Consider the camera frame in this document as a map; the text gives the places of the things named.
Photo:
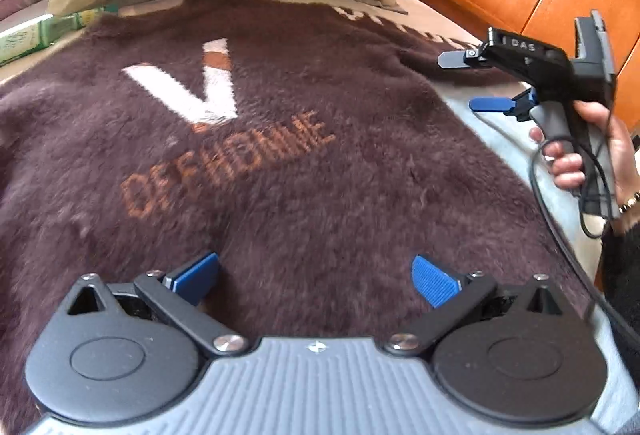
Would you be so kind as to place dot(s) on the green glass bottle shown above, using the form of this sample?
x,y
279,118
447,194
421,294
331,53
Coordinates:
x,y
30,40

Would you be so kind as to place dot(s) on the person's right forearm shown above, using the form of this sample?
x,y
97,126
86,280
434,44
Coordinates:
x,y
625,275

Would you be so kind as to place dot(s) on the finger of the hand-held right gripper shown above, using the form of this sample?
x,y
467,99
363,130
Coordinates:
x,y
460,57
492,105

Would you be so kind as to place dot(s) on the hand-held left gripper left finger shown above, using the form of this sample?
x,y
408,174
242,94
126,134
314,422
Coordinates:
x,y
192,277

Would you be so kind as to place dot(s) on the brown fuzzy sweater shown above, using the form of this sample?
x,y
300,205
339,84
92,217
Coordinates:
x,y
300,190

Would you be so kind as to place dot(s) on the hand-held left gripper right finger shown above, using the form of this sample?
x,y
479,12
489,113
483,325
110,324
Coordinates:
x,y
432,282

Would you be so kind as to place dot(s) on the person's right hand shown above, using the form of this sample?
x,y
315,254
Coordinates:
x,y
624,152

